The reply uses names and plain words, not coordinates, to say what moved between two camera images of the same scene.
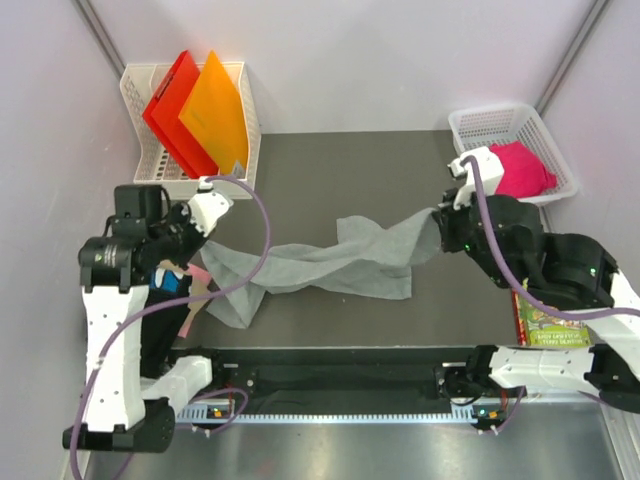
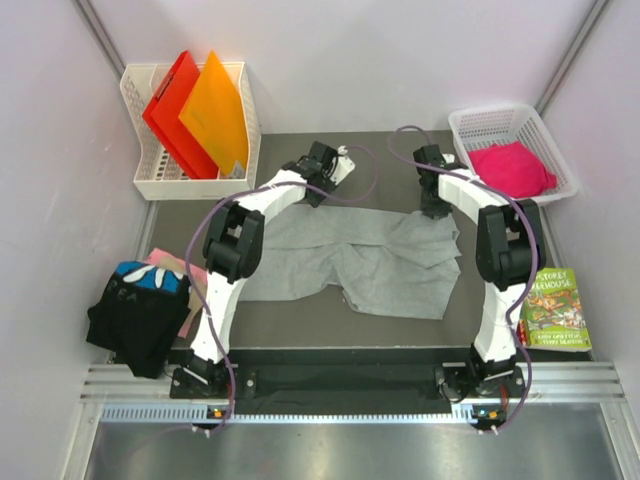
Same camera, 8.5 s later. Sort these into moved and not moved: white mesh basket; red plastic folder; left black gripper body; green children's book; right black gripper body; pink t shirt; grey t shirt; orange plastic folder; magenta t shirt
Moved: right black gripper body; left black gripper body; grey t shirt
Not moved: magenta t shirt; white mesh basket; orange plastic folder; green children's book; red plastic folder; pink t shirt
